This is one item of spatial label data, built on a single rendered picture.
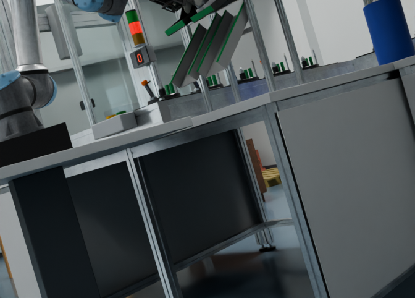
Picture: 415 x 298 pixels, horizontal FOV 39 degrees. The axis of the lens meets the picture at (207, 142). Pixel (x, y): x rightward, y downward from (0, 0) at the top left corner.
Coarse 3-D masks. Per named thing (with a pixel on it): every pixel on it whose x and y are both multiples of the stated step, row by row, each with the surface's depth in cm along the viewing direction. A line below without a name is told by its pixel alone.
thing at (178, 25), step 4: (192, 8) 229; (196, 8) 214; (184, 12) 226; (192, 12) 213; (180, 16) 225; (184, 16) 226; (188, 16) 212; (180, 20) 225; (184, 20) 210; (188, 20) 211; (176, 24) 213; (180, 24) 212; (184, 24) 210; (168, 28) 221; (172, 28) 216; (176, 28) 215; (180, 28) 213; (168, 32) 219; (172, 32) 218
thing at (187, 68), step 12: (216, 12) 218; (216, 24) 217; (192, 36) 226; (204, 36) 228; (192, 48) 225; (204, 48) 213; (180, 60) 222; (192, 60) 225; (180, 72) 221; (192, 72) 209; (180, 84) 220
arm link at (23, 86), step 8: (8, 72) 191; (16, 72) 193; (0, 80) 189; (8, 80) 190; (16, 80) 192; (24, 80) 197; (0, 88) 189; (8, 88) 190; (16, 88) 191; (24, 88) 194; (32, 88) 198; (0, 96) 189; (8, 96) 189; (16, 96) 190; (24, 96) 193; (32, 96) 198; (0, 104) 190; (8, 104) 189; (16, 104) 190; (24, 104) 192; (32, 104) 200; (0, 112) 190
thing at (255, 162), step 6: (246, 144) 583; (252, 144) 586; (252, 150) 585; (252, 156) 584; (252, 162) 584; (258, 162) 586; (258, 168) 586; (258, 174) 585; (258, 180) 584; (264, 186) 586; (264, 192) 587
